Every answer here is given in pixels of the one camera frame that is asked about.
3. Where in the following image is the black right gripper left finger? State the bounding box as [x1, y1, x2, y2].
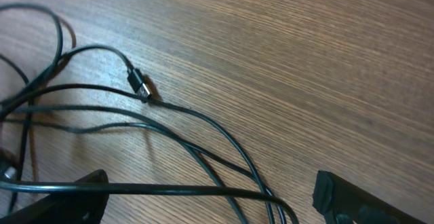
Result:
[0, 169, 110, 224]

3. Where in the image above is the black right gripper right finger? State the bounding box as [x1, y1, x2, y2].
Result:
[313, 170, 423, 224]

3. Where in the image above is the black cable bundle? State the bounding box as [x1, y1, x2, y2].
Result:
[0, 2, 301, 224]

